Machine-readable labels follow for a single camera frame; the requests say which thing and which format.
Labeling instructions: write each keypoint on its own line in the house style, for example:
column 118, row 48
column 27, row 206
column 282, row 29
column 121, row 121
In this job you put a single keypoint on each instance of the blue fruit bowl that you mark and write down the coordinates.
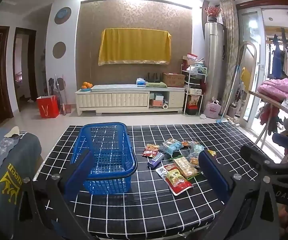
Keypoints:
column 85, row 89

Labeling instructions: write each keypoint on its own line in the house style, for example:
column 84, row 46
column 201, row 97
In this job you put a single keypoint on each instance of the blue white tissue box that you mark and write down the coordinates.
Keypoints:
column 141, row 82

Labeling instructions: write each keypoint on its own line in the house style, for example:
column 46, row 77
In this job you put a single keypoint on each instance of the glass sliding door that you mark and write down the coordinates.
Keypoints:
column 252, row 30

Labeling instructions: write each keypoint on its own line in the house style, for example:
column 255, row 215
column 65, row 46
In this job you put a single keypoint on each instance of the yellow cloth cover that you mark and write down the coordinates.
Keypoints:
column 134, row 45

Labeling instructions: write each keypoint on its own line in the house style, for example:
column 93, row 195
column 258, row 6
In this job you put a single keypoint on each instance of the small orange box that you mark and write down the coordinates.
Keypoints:
column 157, row 103

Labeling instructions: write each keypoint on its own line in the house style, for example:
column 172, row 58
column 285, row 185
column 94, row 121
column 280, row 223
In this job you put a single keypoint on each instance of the pink quilt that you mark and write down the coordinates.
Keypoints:
column 279, row 90

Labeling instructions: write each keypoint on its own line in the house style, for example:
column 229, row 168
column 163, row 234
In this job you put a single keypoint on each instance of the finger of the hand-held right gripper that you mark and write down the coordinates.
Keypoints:
column 255, row 155

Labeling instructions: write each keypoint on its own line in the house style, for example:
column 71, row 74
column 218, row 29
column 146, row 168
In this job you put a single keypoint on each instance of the grey blanket with crown print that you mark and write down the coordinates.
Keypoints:
column 6, row 170

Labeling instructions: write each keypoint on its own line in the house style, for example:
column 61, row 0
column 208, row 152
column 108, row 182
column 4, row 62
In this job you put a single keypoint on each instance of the wooden drying rack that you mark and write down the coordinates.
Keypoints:
column 271, row 101

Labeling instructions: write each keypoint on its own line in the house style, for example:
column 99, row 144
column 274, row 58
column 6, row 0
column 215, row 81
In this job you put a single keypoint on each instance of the arched silver frame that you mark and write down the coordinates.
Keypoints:
column 246, row 44

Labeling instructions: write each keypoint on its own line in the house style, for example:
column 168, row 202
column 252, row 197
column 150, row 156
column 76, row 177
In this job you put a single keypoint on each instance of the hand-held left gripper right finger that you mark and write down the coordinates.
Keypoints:
column 212, row 177

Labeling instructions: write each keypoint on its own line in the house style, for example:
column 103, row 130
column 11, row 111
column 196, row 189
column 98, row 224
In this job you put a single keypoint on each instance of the white tape roll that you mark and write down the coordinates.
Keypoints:
column 165, row 105

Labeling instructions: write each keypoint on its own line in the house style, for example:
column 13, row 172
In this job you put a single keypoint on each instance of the teal striped snack packet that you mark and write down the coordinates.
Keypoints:
column 196, row 150

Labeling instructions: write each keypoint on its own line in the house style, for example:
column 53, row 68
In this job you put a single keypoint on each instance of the grey standing air conditioner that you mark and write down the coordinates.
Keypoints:
column 214, row 60

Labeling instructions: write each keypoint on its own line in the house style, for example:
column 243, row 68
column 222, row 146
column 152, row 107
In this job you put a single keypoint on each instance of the pink tote bag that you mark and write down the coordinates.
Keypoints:
column 213, row 110

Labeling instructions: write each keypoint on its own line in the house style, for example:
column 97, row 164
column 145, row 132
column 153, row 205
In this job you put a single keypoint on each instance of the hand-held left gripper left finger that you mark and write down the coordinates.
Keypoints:
column 80, row 172

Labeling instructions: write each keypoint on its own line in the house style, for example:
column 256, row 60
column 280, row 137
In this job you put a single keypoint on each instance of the clear pastry packet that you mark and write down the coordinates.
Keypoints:
column 194, row 162

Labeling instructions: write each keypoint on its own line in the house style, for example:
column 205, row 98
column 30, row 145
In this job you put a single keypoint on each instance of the black checked tablecloth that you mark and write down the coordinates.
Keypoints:
column 146, row 205

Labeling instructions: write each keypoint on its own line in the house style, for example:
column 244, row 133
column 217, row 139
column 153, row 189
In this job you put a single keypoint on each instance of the orange snack packet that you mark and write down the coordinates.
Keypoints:
column 187, row 143

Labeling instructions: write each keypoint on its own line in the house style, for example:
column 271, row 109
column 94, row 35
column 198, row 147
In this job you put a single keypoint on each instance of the light blue snack packet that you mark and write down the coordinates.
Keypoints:
column 172, row 146

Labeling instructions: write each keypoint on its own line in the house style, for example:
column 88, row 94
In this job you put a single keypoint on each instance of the green folded cloth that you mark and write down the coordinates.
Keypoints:
column 156, row 84

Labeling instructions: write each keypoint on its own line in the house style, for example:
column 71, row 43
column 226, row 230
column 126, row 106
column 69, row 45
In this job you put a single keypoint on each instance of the vase with red flowers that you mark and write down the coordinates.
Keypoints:
column 212, row 12

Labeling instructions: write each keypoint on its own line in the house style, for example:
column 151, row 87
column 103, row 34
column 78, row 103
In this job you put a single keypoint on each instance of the blue hanging garment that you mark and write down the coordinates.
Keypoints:
column 277, row 60

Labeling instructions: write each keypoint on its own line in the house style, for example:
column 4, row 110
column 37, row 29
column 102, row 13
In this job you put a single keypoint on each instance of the clear cracker packet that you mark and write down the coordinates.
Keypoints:
column 185, row 167

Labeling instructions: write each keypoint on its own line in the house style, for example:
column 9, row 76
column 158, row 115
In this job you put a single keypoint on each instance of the cream cloth piece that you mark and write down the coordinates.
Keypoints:
column 11, row 132

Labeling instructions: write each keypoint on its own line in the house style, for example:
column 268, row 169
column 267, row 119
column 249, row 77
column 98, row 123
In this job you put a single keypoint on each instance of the red pizza snack packet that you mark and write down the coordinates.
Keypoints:
column 150, row 151

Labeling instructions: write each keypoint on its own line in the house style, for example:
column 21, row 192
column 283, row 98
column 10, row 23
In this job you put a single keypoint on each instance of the beige patterned curtain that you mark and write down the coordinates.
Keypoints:
column 230, row 55

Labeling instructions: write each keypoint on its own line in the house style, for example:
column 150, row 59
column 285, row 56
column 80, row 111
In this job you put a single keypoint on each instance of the yellow purple snack packet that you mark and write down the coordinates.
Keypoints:
column 211, row 153

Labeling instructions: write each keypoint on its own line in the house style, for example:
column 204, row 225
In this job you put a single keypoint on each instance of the black router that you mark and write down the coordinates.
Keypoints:
column 153, row 78

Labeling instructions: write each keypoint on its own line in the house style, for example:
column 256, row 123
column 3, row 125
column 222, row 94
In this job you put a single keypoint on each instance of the brown door frame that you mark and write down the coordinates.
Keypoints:
column 32, row 67

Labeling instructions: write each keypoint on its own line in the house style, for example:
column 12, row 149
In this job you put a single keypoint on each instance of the small blue box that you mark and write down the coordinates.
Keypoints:
column 159, row 96

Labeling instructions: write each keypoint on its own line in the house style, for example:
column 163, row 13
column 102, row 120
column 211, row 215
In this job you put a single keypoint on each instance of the floor mop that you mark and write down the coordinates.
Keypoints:
column 60, row 90

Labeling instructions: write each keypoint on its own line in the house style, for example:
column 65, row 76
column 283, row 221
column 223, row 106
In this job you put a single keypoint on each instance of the cardboard box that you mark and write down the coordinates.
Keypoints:
column 173, row 80

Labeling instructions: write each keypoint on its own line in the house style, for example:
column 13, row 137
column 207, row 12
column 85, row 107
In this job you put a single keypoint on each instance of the white red snack packet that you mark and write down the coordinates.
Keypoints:
column 161, row 172

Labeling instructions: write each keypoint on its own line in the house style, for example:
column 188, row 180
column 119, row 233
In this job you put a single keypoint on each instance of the red paper bag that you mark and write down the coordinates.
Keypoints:
column 47, row 106

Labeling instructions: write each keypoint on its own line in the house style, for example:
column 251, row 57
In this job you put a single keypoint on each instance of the blue plastic basket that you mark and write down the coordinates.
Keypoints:
column 108, row 155

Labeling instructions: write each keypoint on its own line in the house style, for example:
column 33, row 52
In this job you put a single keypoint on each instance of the red yellow snack packet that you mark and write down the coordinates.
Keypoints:
column 177, row 181

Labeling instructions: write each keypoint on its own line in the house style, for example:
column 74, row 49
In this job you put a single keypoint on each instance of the pile of oranges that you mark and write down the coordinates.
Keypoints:
column 86, row 85

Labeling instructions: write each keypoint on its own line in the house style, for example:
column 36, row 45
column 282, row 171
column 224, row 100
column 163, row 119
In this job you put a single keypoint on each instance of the round wall decor blue centre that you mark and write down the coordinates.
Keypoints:
column 62, row 15

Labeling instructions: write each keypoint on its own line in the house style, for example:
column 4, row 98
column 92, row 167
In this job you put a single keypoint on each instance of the plain round wall decor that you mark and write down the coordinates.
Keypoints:
column 59, row 50

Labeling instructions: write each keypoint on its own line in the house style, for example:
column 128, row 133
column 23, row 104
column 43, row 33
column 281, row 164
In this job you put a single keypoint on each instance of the cream TV cabinet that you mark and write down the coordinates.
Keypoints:
column 108, row 100

